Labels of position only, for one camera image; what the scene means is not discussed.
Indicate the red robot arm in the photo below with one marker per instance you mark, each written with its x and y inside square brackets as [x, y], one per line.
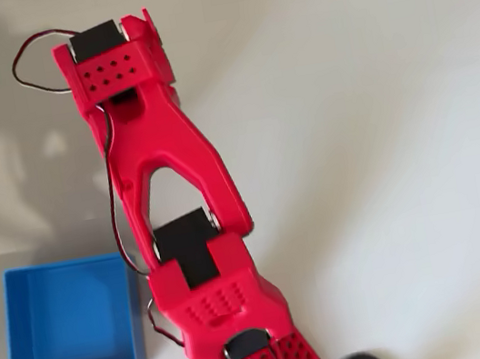
[179, 143]

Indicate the blue plastic bin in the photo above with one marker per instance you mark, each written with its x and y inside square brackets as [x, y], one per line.
[70, 318]

